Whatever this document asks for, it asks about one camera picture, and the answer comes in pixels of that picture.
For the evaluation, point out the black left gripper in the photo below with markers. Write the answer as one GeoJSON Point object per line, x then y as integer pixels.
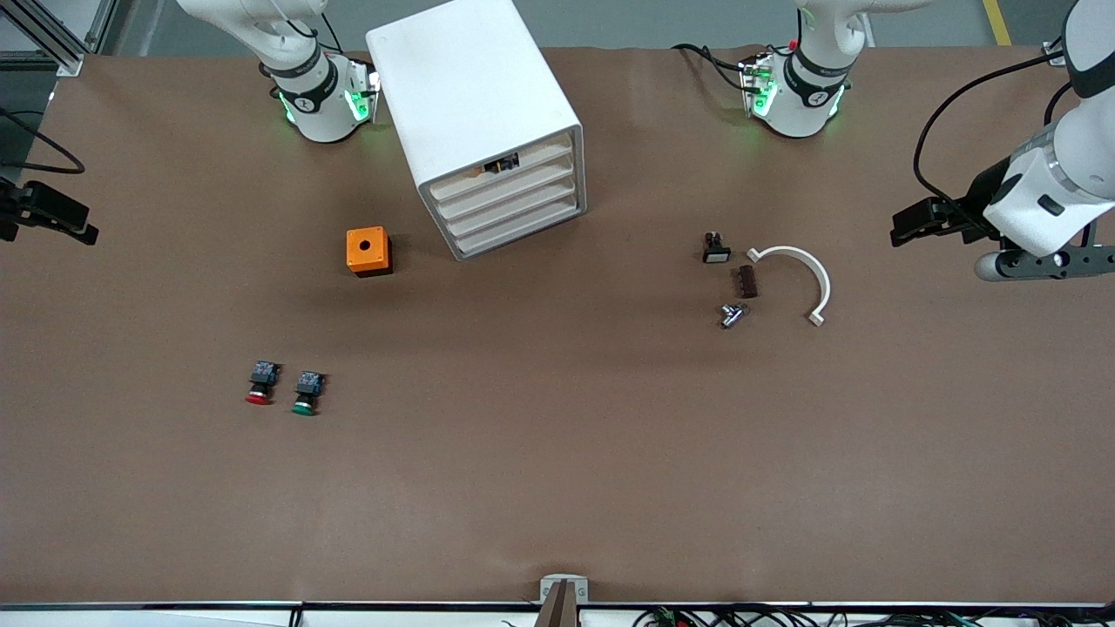
{"type": "Point", "coordinates": [983, 198]}

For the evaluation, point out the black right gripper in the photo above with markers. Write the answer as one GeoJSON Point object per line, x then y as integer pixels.
{"type": "Point", "coordinates": [39, 209]}

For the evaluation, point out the yellow push button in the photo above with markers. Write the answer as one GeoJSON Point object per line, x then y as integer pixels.
{"type": "Point", "coordinates": [507, 163]}

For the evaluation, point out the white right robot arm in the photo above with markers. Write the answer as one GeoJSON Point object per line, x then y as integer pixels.
{"type": "Point", "coordinates": [322, 113]}

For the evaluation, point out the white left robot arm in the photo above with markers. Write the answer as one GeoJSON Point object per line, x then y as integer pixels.
{"type": "Point", "coordinates": [797, 109]}

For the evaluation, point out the red push button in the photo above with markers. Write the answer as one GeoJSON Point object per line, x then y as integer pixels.
{"type": "Point", "coordinates": [264, 374]}

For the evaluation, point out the green push button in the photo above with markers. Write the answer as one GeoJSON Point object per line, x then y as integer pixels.
{"type": "Point", "coordinates": [309, 383]}

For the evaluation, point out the brown terminal block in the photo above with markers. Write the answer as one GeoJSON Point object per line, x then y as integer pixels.
{"type": "Point", "coordinates": [746, 282]}

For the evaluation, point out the silver metal fitting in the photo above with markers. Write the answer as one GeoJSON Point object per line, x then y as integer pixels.
{"type": "Point", "coordinates": [732, 315]}

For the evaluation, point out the orange box with hole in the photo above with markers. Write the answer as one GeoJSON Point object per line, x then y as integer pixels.
{"type": "Point", "coordinates": [355, 252]}

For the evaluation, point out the grey table clamp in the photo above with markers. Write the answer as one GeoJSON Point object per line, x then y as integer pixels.
{"type": "Point", "coordinates": [549, 590]}

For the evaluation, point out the aluminium frame profile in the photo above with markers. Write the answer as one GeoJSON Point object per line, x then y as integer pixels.
{"type": "Point", "coordinates": [70, 63]}
{"type": "Point", "coordinates": [1058, 54]}

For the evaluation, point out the white curved bracket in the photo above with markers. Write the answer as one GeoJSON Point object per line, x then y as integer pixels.
{"type": "Point", "coordinates": [788, 251]}

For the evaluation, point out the black white switch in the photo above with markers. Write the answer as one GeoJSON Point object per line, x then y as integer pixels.
{"type": "Point", "coordinates": [716, 254]}

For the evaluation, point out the brown wedge post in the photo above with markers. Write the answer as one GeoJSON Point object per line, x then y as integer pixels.
{"type": "Point", "coordinates": [562, 610]}

